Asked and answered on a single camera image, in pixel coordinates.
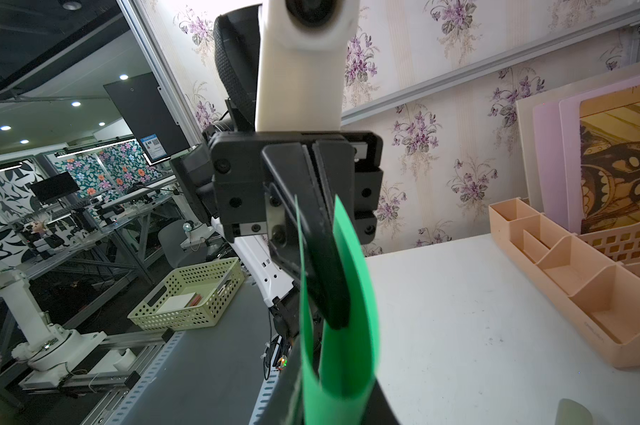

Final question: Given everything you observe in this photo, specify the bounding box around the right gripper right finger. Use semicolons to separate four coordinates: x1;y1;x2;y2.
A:
359;373;400;425

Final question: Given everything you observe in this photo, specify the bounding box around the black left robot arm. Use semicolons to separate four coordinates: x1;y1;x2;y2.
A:
173;1;383;338

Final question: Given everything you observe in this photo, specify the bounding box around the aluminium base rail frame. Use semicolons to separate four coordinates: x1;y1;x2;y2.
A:
80;296;310;425

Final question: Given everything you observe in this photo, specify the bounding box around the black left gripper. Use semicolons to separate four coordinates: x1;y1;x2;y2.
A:
209;131;384;329

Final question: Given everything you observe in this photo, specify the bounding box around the pink folder board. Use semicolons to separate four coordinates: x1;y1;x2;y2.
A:
532;75;640;230

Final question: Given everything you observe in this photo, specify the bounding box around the yellow green plastic basket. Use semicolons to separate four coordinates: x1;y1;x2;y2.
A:
128;258;245;331

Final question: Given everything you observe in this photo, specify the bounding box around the peach plastic file organizer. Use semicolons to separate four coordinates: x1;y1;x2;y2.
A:
489;198;640;368

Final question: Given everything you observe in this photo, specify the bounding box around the pale green stapler case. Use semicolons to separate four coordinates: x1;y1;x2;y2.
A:
555;398;594;425

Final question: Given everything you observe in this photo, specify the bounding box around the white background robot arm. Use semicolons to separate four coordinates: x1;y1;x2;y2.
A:
0;265;141;398

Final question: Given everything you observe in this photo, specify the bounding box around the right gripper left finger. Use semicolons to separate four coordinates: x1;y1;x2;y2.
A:
253;345;304;424

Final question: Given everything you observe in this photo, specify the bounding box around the black wall monitor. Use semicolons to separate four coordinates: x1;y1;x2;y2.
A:
104;73;190;164

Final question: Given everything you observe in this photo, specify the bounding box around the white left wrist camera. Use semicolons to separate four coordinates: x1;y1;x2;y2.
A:
254;1;360;132

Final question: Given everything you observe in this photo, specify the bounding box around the green square paper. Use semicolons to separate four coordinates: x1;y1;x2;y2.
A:
300;198;380;424

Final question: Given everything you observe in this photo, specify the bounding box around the yellow black patterned book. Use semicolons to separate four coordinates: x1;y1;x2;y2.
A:
579;85;640;234

